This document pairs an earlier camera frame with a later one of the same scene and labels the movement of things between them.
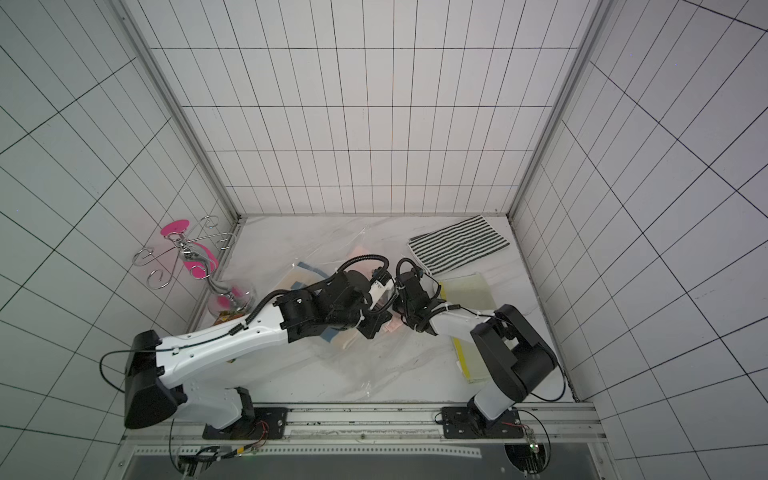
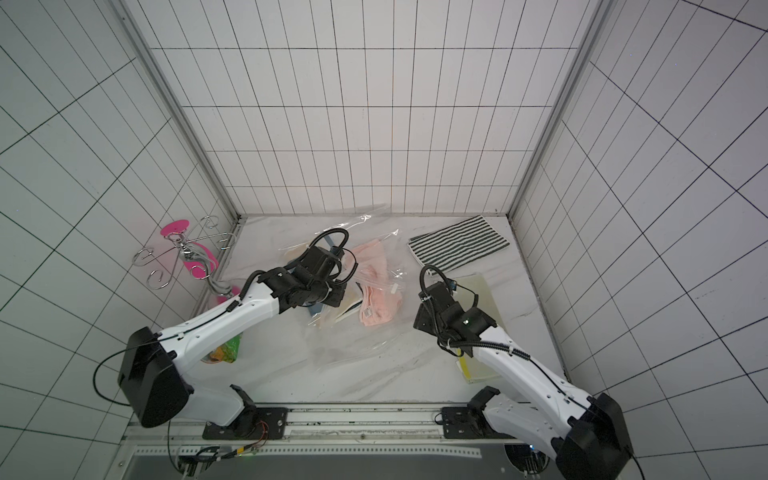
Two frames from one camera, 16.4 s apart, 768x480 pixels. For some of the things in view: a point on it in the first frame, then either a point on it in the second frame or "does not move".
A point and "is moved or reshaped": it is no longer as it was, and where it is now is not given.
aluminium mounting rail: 353,432 does not move
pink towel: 367,266 is moved or reshaped
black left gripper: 377,318 to 338,284
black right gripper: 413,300 to 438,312
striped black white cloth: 456,245 does not move
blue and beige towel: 302,276 is moved or reshaped
